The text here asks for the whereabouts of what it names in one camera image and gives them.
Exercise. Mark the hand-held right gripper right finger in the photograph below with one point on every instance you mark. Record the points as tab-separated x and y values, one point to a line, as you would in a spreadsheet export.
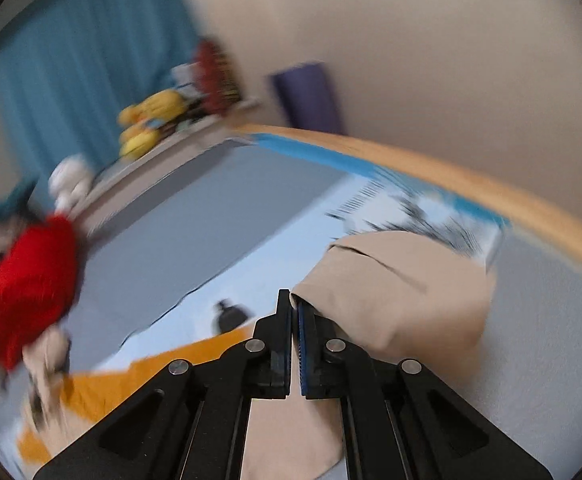
303	350

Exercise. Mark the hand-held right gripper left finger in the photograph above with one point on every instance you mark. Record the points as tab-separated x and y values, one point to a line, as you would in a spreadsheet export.
286	350

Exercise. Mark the beige shirt with orange sleeves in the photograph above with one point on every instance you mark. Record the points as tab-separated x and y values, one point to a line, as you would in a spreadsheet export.
396	285

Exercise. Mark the white headboard shelf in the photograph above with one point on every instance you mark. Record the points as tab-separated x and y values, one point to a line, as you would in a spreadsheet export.
171	152

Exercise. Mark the purple rolled mat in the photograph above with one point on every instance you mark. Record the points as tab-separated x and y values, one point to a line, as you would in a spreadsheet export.
308	97

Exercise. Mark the yellow plush toy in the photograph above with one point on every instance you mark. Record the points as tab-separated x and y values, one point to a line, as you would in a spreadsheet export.
146	125

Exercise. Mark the plush toy in red shirt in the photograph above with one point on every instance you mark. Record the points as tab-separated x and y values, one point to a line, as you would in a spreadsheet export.
31	270

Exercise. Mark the dark red plush toy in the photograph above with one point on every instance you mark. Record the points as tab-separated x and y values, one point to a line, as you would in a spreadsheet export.
213	75

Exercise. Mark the blue curtain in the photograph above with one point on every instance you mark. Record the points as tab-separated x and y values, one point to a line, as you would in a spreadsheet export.
71	60

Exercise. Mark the wooden bed frame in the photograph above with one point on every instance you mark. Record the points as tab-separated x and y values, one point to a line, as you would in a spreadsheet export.
471	170

